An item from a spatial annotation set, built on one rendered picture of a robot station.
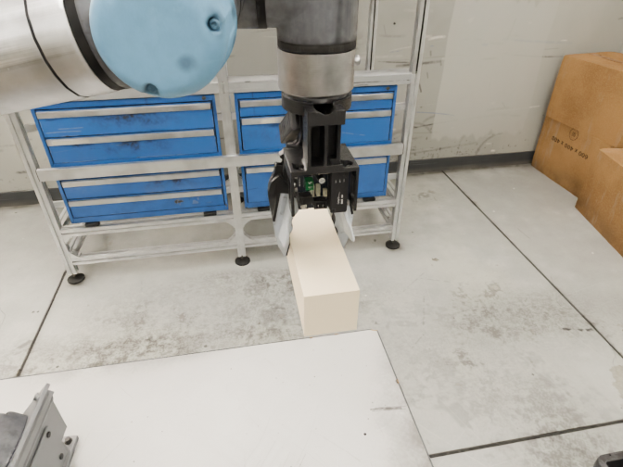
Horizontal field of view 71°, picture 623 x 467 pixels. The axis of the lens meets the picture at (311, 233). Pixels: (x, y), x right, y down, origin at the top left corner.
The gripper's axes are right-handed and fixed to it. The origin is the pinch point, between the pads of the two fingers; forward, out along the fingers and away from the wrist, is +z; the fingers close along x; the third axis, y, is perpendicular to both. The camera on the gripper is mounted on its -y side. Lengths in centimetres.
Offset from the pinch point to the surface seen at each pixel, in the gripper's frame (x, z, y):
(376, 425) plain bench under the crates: 11.1, 39.0, 3.8
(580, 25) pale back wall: 217, 15, -227
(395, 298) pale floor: 58, 110, -98
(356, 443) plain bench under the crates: 6.7, 39.0, 6.3
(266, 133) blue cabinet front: 5, 41, -141
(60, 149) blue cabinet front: -81, 42, -141
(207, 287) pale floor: -30, 110, -122
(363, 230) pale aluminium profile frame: 53, 97, -139
